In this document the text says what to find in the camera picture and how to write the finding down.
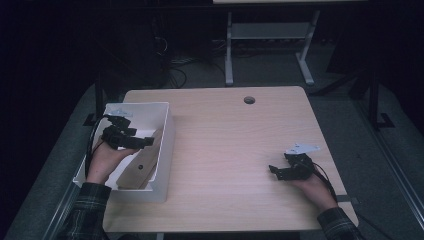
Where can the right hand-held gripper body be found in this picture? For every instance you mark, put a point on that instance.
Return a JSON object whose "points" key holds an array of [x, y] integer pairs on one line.
{"points": [[300, 163]]}

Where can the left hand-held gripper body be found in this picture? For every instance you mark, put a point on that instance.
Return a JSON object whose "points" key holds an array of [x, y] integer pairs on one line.
{"points": [[116, 133]]}

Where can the beige slipper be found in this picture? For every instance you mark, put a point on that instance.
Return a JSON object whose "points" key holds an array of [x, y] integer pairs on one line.
{"points": [[136, 173], [156, 140]]}

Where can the white plastic bin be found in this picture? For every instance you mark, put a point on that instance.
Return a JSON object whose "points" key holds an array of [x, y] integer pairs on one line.
{"points": [[160, 160]]}

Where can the person's left hand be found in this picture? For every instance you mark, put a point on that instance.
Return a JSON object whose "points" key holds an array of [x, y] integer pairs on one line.
{"points": [[106, 161]]}

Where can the person's right hand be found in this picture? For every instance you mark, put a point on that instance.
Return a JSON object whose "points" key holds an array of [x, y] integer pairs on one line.
{"points": [[316, 191]]}

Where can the grey tape strip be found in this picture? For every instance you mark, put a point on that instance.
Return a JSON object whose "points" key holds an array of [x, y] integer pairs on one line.
{"points": [[348, 200]]}

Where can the grey metal stand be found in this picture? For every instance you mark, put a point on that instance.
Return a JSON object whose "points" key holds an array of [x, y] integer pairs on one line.
{"points": [[266, 31]]}

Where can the black metal frame post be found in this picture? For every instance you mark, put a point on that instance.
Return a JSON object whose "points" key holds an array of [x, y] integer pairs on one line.
{"points": [[98, 100], [375, 100]]}

